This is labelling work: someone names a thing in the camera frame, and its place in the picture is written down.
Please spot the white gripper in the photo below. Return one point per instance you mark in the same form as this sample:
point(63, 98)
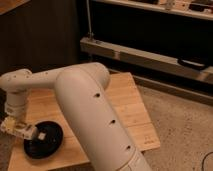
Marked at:
point(18, 128)

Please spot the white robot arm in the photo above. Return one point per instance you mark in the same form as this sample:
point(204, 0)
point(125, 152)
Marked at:
point(80, 94)

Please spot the black ceramic bowl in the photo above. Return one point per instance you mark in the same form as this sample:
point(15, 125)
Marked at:
point(43, 148)

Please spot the wooden board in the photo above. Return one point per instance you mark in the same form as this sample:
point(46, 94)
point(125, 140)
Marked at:
point(126, 99)

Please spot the metal vertical rod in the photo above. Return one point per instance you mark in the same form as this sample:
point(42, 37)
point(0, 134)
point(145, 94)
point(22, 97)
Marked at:
point(90, 32)

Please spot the upper shelf with items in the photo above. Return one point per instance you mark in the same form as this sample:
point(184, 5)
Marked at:
point(198, 9)

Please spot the black handle on rail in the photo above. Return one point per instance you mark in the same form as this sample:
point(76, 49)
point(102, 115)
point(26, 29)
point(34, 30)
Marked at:
point(192, 66)

